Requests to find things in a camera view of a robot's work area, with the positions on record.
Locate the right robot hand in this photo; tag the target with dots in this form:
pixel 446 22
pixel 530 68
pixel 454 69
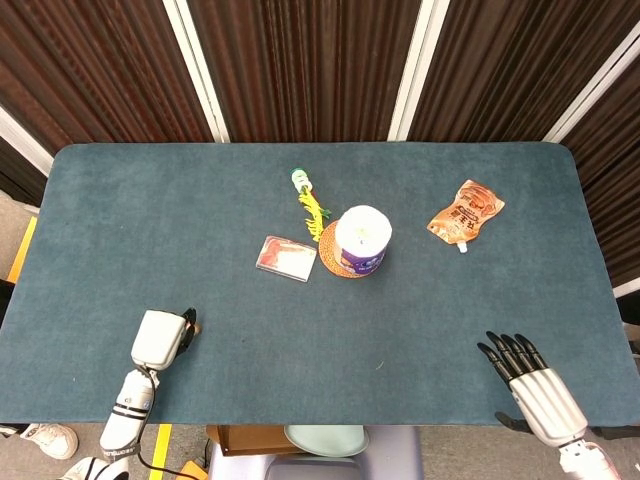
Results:
pixel 542 400

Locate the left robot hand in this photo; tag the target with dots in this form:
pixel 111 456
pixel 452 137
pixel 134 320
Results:
pixel 159 339

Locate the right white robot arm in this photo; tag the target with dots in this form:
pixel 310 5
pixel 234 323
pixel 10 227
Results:
pixel 585 460

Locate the brown cardboard box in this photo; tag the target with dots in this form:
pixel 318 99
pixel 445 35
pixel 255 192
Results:
pixel 250 440

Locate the white sneaker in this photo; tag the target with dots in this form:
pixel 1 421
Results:
pixel 47 440

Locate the teal table cloth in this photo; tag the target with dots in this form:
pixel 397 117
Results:
pixel 310 280

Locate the woven round coaster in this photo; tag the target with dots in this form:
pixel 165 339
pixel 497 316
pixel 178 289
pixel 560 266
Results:
pixel 330 255

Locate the pale green round plate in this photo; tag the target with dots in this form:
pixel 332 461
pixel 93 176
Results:
pixel 325 440

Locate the yellow tasseled toy stick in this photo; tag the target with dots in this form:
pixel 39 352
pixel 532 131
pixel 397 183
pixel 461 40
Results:
pixel 310 210

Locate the orange spouted drink pouch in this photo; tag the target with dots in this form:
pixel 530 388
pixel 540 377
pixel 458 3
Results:
pixel 465 214

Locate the white toilet paper roll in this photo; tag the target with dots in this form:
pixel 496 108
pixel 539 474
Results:
pixel 362 240

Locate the brown folding screen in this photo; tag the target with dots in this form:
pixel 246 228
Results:
pixel 320 70

